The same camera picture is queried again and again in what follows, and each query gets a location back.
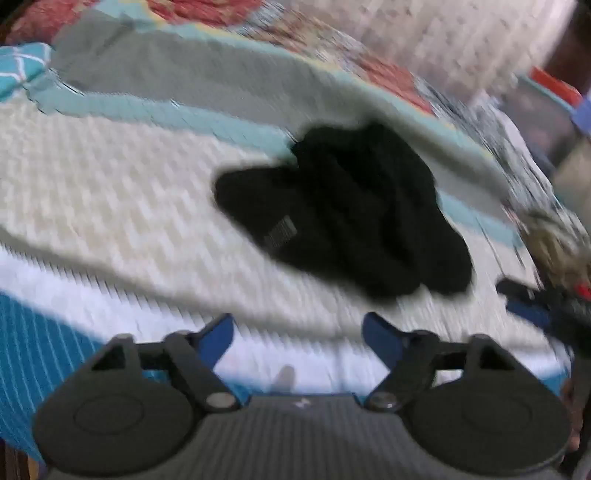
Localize mottled beige cloth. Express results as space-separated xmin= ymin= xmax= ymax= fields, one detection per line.
xmin=524 ymin=209 xmax=588 ymax=288

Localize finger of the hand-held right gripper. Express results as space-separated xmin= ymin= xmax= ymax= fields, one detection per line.
xmin=496 ymin=279 xmax=556 ymax=331

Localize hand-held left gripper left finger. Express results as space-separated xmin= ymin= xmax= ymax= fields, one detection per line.
xmin=90 ymin=313 xmax=242 ymax=413

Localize white textured blanket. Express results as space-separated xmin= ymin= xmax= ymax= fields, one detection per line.
xmin=295 ymin=0 xmax=579 ymax=103

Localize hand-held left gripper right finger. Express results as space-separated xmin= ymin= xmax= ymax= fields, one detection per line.
xmin=361 ymin=312 xmax=509 ymax=412

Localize clear plastic storage box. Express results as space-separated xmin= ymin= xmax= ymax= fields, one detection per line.
xmin=502 ymin=68 xmax=588 ymax=163

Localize black pants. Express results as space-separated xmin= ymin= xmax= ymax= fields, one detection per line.
xmin=213 ymin=121 xmax=475 ymax=302

